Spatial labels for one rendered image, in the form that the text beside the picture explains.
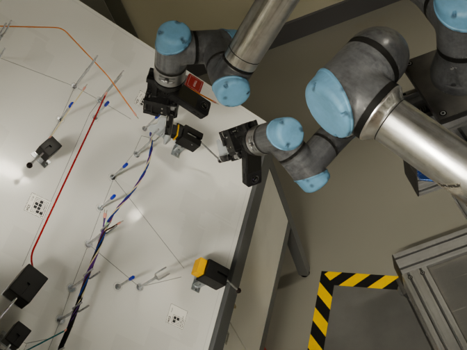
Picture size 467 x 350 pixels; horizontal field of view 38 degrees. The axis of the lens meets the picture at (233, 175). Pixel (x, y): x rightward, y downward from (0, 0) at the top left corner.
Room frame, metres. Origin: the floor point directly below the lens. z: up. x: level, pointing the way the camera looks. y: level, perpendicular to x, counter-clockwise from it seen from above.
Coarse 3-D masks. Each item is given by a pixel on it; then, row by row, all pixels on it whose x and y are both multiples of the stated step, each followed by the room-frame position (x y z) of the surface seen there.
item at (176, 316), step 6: (174, 306) 0.92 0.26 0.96; (168, 312) 0.91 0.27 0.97; (174, 312) 0.91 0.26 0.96; (180, 312) 0.91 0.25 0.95; (186, 312) 0.91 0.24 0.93; (168, 318) 0.89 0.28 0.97; (174, 318) 0.89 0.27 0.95; (180, 318) 0.90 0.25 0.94; (174, 324) 0.88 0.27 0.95; (180, 324) 0.88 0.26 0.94
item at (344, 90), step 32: (352, 64) 0.85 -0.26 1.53; (384, 64) 0.84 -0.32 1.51; (320, 96) 0.83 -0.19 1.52; (352, 96) 0.80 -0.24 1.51; (384, 96) 0.78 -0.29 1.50; (352, 128) 0.77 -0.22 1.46; (384, 128) 0.75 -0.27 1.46; (416, 128) 0.72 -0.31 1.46; (416, 160) 0.69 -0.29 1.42; (448, 160) 0.66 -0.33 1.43
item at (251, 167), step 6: (246, 156) 1.13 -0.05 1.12; (252, 156) 1.14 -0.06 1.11; (258, 156) 1.14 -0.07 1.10; (246, 162) 1.13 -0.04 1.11; (252, 162) 1.13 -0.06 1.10; (258, 162) 1.13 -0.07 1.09; (246, 168) 1.13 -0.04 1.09; (252, 168) 1.13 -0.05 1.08; (258, 168) 1.13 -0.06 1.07; (246, 174) 1.12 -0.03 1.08; (252, 174) 1.12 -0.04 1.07; (258, 174) 1.13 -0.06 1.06; (246, 180) 1.12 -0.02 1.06; (252, 180) 1.12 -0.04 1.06; (258, 180) 1.12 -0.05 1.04
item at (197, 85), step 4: (188, 76) 1.51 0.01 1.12; (192, 76) 1.52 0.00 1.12; (188, 80) 1.50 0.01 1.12; (192, 80) 1.50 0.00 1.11; (196, 80) 1.51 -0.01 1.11; (200, 80) 1.51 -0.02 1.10; (184, 84) 1.49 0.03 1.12; (188, 84) 1.49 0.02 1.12; (192, 84) 1.49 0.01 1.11; (196, 84) 1.49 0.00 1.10; (200, 84) 1.50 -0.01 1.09; (192, 88) 1.48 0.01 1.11; (196, 88) 1.48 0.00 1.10; (200, 88) 1.49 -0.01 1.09
